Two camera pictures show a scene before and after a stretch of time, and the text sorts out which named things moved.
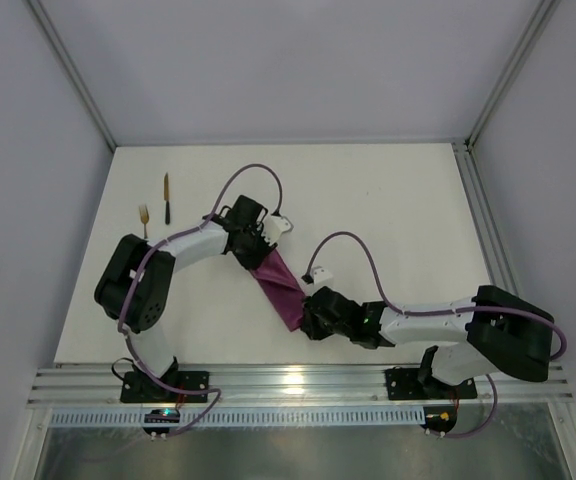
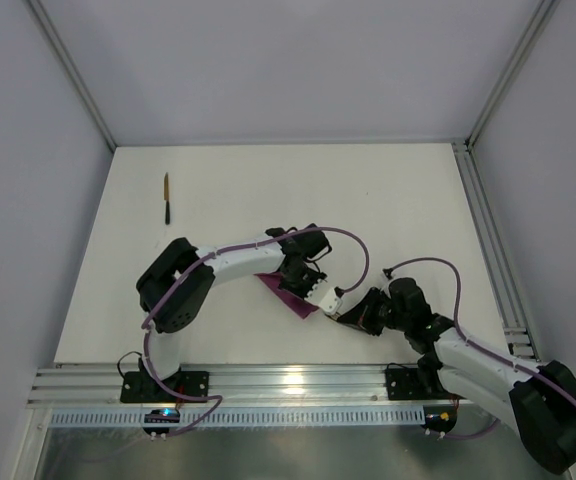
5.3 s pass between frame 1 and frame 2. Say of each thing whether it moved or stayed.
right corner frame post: stayed
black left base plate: stayed
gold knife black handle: stayed
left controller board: stayed
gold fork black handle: moved
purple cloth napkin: moved
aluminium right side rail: stayed
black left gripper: moved
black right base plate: stayed
